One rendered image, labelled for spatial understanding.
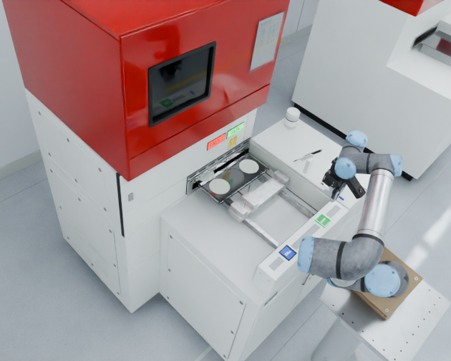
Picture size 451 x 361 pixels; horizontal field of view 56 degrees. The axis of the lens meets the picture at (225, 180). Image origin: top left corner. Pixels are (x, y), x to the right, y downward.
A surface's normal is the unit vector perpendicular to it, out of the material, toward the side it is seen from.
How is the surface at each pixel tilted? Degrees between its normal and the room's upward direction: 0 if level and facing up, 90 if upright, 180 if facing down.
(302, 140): 0
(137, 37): 90
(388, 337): 0
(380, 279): 43
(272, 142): 0
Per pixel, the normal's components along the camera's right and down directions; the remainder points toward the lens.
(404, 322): 0.12, -0.68
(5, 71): 0.71, 0.57
